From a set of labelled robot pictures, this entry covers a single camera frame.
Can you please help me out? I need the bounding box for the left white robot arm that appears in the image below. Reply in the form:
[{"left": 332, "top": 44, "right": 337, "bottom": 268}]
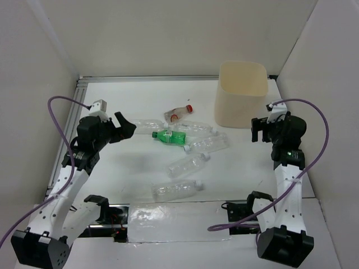
[{"left": 11, "top": 112, "right": 136, "bottom": 268}]

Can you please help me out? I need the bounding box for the aluminium frame rail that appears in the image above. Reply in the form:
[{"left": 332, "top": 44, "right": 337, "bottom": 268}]
[{"left": 65, "top": 77, "right": 276, "bottom": 204}]

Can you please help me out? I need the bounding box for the small red-capped clear bottle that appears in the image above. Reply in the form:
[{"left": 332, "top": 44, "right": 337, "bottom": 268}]
[{"left": 164, "top": 105, "right": 193, "bottom": 124}]

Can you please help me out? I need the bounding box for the beige plastic bin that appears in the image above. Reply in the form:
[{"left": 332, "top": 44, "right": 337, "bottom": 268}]
[{"left": 214, "top": 61, "right": 268, "bottom": 128}]

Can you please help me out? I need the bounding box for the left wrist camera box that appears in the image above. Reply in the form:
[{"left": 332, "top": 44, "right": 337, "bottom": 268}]
[{"left": 88, "top": 99, "right": 109, "bottom": 122}]

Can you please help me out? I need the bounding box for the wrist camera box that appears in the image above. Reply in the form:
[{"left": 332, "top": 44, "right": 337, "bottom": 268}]
[
  {"left": 88, "top": 99, "right": 109, "bottom": 122},
  {"left": 266, "top": 101, "right": 287, "bottom": 123}
]

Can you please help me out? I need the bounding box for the green plastic bottle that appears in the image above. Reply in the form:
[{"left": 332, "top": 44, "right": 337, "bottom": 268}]
[{"left": 151, "top": 129, "right": 186, "bottom": 145}]

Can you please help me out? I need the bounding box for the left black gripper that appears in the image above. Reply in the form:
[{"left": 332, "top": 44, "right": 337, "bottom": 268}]
[{"left": 94, "top": 112, "right": 136, "bottom": 150}]

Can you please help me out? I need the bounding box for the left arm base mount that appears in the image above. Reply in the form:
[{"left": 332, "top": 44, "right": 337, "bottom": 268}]
[{"left": 79, "top": 205, "right": 129, "bottom": 243}]

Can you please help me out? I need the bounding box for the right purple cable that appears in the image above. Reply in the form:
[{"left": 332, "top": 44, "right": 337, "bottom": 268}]
[{"left": 207, "top": 98, "right": 329, "bottom": 249}]

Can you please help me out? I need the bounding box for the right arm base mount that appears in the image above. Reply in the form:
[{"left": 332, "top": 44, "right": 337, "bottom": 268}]
[{"left": 221, "top": 202, "right": 260, "bottom": 235}]

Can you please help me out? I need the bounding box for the clear bottle bottom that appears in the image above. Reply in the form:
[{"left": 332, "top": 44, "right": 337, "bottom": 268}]
[{"left": 151, "top": 180, "right": 204, "bottom": 203}]

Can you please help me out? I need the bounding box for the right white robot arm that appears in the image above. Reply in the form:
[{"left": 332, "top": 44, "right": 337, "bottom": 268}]
[{"left": 245, "top": 113, "right": 314, "bottom": 268}]

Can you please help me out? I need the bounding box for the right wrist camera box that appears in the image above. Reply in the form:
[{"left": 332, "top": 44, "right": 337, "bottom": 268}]
[{"left": 266, "top": 101, "right": 287, "bottom": 123}]

